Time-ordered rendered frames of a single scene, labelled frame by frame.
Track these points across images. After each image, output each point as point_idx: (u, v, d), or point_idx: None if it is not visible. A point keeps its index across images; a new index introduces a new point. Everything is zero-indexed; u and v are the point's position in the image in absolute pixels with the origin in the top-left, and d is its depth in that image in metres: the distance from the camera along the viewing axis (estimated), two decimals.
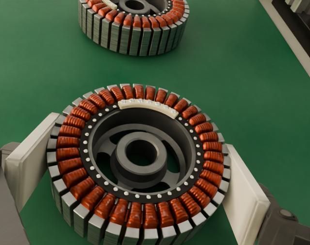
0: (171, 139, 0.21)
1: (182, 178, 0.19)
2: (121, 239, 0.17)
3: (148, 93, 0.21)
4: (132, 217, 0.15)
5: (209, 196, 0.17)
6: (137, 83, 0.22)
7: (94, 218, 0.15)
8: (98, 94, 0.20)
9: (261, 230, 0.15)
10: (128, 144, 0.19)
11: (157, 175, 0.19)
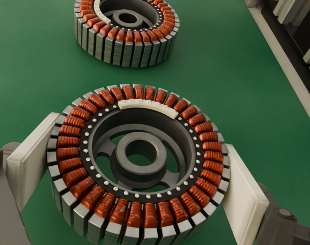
0: (171, 139, 0.21)
1: (182, 178, 0.19)
2: (121, 238, 0.17)
3: (148, 93, 0.21)
4: (132, 216, 0.15)
5: (209, 196, 0.17)
6: (137, 84, 0.22)
7: (94, 218, 0.15)
8: (98, 95, 0.20)
9: (260, 230, 0.15)
10: (128, 144, 0.19)
11: (157, 175, 0.19)
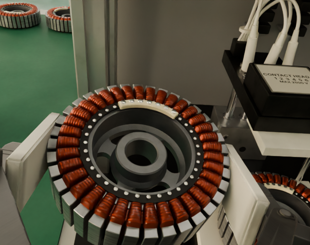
0: (171, 139, 0.21)
1: (182, 178, 0.19)
2: (121, 238, 0.17)
3: (148, 93, 0.21)
4: (132, 216, 0.15)
5: (209, 196, 0.17)
6: (137, 84, 0.22)
7: (94, 218, 0.15)
8: (98, 95, 0.20)
9: (260, 230, 0.15)
10: (128, 144, 0.19)
11: (157, 175, 0.19)
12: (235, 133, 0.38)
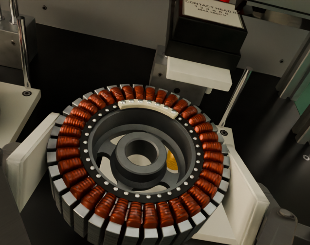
0: (171, 139, 0.21)
1: (182, 178, 0.19)
2: (121, 238, 0.17)
3: (148, 93, 0.21)
4: (132, 216, 0.15)
5: (209, 196, 0.17)
6: (137, 84, 0.22)
7: (94, 218, 0.15)
8: (98, 95, 0.20)
9: (260, 230, 0.15)
10: (128, 144, 0.19)
11: (157, 175, 0.19)
12: None
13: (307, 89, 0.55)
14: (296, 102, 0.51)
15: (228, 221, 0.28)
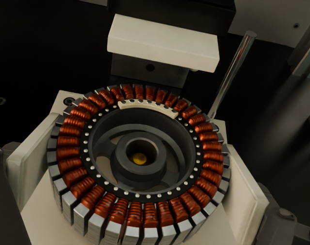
0: (171, 139, 0.21)
1: (182, 178, 0.19)
2: (121, 238, 0.17)
3: (148, 93, 0.21)
4: (132, 216, 0.15)
5: (209, 195, 0.17)
6: (137, 84, 0.22)
7: (94, 218, 0.15)
8: (98, 95, 0.20)
9: (260, 230, 0.15)
10: (128, 144, 0.19)
11: (157, 175, 0.19)
12: None
13: None
14: None
15: None
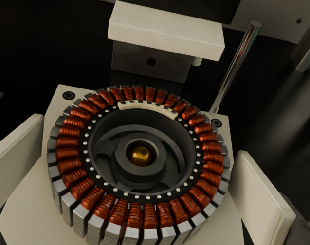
0: (170, 140, 0.21)
1: (182, 179, 0.19)
2: (120, 239, 0.17)
3: (148, 94, 0.21)
4: (131, 217, 0.15)
5: (209, 197, 0.17)
6: (137, 85, 0.22)
7: (94, 219, 0.15)
8: (98, 95, 0.20)
9: None
10: (127, 145, 0.19)
11: (157, 176, 0.19)
12: None
13: None
14: None
15: None
